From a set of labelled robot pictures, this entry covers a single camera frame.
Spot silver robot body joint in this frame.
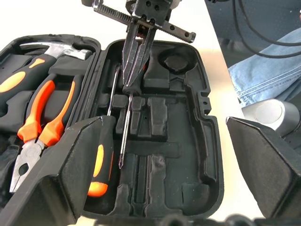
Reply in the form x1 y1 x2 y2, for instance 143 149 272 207
241 98 301 137

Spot screwdriver with orange-black handle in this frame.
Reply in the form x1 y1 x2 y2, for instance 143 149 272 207
87 65 121 198

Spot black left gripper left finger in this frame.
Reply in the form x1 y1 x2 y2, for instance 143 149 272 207
0 116 104 226

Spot black plastic tool case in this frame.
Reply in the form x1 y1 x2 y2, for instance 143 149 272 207
0 35 224 226

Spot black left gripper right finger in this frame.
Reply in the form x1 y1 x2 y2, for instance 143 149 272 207
225 116 301 218

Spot hammer with orange-black handle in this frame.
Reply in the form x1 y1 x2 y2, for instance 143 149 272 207
0 42 93 118

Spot person's blue jeans leg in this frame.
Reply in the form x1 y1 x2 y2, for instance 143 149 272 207
227 30 301 107

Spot screwdriver with black handle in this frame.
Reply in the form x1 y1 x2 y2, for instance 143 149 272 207
119 62 148 170

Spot black cable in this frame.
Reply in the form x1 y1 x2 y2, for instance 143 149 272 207
230 0 301 58
242 0 301 46

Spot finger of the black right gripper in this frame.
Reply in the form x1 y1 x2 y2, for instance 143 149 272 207
121 23 142 87
128 25 155 87

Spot pliers with orange-black handles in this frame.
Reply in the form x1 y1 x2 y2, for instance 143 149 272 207
9 73 82 194

